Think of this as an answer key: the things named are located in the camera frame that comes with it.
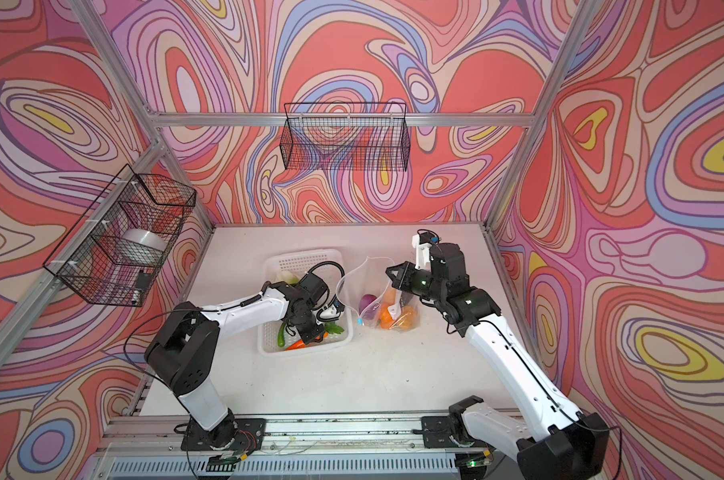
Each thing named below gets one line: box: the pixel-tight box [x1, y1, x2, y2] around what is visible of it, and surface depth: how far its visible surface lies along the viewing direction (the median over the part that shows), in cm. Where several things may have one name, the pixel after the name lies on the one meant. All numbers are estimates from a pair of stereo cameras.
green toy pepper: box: [277, 322, 286, 348], surface depth 90 cm
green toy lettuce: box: [278, 270, 300, 285], surface depth 96 cm
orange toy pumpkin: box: [379, 303, 395, 330], surface depth 86 cm
